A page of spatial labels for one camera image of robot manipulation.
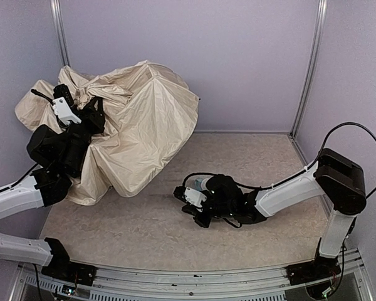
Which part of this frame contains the beige folding umbrella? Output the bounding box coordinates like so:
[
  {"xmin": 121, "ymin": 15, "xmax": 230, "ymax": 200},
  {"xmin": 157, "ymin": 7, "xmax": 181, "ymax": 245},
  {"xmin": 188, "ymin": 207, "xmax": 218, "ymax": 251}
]
[{"xmin": 13, "ymin": 60, "xmax": 201, "ymax": 208}]

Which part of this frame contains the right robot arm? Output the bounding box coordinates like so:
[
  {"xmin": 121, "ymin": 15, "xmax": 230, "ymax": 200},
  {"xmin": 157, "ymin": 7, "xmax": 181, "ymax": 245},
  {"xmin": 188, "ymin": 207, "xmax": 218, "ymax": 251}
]
[{"xmin": 174, "ymin": 148, "xmax": 367, "ymax": 269}]

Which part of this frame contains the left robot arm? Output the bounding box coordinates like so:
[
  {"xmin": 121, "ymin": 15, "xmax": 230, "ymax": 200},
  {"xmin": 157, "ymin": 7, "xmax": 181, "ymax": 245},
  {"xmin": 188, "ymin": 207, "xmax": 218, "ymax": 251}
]
[{"xmin": 0, "ymin": 97, "xmax": 105, "ymax": 272}]

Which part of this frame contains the light blue mug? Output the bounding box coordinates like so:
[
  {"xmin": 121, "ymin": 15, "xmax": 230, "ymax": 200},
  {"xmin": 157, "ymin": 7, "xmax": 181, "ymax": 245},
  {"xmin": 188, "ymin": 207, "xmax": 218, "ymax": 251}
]
[{"xmin": 194, "ymin": 177, "xmax": 210, "ymax": 191}]

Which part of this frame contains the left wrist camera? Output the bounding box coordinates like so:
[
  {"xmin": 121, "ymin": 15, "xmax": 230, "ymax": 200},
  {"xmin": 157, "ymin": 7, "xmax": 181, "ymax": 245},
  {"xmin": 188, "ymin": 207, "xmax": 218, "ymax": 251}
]
[{"xmin": 52, "ymin": 84, "xmax": 81, "ymax": 127}]

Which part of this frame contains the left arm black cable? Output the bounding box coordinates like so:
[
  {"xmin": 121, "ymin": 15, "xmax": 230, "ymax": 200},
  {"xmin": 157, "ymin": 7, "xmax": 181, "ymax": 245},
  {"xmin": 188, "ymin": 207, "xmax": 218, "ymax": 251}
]
[{"xmin": 30, "ymin": 88, "xmax": 55, "ymax": 103}]

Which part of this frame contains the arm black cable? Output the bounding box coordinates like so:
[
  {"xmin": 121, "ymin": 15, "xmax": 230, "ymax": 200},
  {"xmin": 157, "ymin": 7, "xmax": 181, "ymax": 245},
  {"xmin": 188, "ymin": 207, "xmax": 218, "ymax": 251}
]
[
  {"xmin": 30, "ymin": 88, "xmax": 55, "ymax": 103},
  {"xmin": 316, "ymin": 122, "xmax": 376, "ymax": 199}
]

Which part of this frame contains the left aluminium corner post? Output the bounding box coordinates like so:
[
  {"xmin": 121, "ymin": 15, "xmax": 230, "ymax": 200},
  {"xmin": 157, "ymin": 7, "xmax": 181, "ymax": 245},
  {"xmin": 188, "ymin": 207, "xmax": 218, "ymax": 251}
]
[{"xmin": 50, "ymin": 0, "xmax": 70, "ymax": 66}]

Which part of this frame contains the aluminium corner post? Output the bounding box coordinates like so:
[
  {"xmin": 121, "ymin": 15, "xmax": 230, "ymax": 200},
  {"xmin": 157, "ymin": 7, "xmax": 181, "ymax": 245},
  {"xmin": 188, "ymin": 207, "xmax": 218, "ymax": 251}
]
[
  {"xmin": 290, "ymin": 0, "xmax": 328, "ymax": 140},
  {"xmin": 50, "ymin": 0, "xmax": 70, "ymax": 66}
]

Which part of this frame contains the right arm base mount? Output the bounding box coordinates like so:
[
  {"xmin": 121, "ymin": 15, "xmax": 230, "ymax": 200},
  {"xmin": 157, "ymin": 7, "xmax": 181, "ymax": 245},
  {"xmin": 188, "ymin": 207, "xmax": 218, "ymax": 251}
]
[{"xmin": 286, "ymin": 258, "xmax": 341, "ymax": 285}]

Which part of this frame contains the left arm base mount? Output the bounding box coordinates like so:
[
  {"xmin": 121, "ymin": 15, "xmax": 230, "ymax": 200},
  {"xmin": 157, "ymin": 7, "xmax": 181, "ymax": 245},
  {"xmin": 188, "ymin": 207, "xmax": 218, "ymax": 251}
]
[{"xmin": 41, "ymin": 261, "xmax": 97, "ymax": 287}]

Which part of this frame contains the aluminium front rail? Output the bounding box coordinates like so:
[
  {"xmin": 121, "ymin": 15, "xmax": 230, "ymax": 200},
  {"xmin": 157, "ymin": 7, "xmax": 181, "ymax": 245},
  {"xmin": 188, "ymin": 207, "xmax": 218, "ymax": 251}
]
[{"xmin": 7, "ymin": 249, "xmax": 375, "ymax": 300}]

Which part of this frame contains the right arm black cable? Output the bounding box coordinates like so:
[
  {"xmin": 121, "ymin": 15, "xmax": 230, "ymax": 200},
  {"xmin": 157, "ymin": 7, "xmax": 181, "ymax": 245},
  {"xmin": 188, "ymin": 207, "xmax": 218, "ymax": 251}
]
[{"xmin": 316, "ymin": 122, "xmax": 376, "ymax": 199}]

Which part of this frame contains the right aluminium corner post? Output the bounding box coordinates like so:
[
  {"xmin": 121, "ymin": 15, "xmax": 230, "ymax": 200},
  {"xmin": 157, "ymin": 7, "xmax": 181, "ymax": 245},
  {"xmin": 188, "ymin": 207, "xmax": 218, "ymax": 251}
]
[{"xmin": 290, "ymin": 0, "xmax": 328, "ymax": 140}]

